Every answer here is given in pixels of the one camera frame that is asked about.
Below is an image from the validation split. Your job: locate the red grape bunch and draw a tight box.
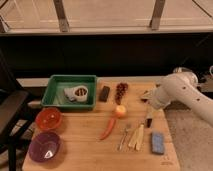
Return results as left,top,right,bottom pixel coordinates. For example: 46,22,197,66
115,83,128,105

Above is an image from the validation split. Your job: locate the metal bowl in background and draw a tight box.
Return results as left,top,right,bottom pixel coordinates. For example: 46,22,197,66
173,67,193,73

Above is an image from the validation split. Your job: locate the blue sponge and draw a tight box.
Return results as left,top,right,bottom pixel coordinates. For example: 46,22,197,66
151,132,165,155

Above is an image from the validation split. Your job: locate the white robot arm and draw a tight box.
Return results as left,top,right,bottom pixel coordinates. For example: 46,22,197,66
141,72,213,127

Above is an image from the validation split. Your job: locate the white cup with chocolate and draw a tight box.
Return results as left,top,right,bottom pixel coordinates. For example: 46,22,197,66
64,85,88,102

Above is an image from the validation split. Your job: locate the black rectangular block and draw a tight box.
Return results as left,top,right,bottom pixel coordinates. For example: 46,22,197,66
99,86,110,102

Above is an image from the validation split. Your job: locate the orange plastic bowl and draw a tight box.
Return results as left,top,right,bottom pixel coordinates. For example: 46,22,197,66
35,107,62,131

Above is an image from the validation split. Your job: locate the green plastic tray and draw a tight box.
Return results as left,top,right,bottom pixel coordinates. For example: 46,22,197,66
41,75,97,110

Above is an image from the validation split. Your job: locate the yellow red apple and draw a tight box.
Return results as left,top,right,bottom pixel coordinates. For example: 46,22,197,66
115,105,127,118

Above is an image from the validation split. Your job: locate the purple plastic bowl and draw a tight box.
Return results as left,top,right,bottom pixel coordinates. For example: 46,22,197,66
28,131,60,163

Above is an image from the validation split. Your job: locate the black chair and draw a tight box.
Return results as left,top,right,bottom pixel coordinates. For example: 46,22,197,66
0,50,34,171

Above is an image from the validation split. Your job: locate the metal fork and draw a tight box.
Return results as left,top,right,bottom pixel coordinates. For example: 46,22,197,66
117,124,131,151

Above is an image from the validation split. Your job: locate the orange carrot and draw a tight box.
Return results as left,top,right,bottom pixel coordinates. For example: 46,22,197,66
100,117,116,140

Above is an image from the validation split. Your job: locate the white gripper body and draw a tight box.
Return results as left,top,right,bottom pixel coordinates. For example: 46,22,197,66
140,89,157,104

